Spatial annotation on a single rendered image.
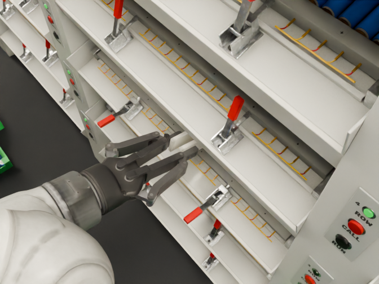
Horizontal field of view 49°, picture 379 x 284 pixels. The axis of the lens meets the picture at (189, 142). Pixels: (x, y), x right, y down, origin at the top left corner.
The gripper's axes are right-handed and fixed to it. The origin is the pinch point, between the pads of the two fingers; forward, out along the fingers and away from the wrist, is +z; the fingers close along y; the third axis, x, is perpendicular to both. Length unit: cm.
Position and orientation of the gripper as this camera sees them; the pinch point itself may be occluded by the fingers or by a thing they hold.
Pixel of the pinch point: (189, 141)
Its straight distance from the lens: 74.4
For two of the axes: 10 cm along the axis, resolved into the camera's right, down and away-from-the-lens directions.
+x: -1.8, 6.5, 7.4
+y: -6.4, -6.5, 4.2
